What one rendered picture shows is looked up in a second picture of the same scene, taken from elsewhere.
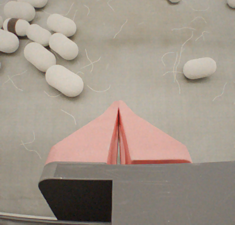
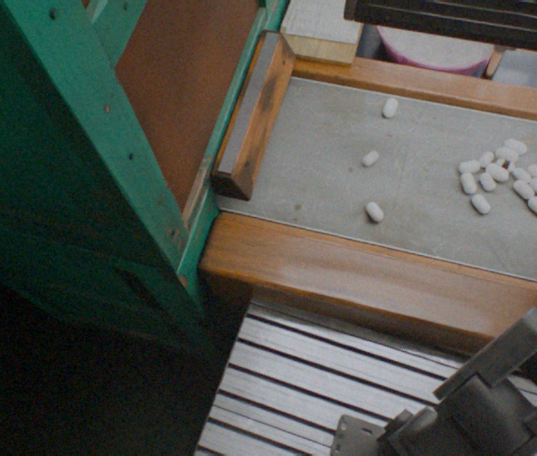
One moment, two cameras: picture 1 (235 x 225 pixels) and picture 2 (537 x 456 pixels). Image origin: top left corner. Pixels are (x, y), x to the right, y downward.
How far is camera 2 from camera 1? 90 cm
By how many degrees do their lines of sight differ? 13
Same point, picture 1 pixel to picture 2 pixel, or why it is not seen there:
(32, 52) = (523, 186)
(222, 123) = not seen: outside the picture
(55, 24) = (535, 172)
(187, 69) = not seen: outside the picture
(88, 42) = not seen: outside the picture
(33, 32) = (522, 174)
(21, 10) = (513, 156)
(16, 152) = (503, 239)
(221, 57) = not seen: outside the picture
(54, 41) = (536, 183)
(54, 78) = not seen: outside the picture
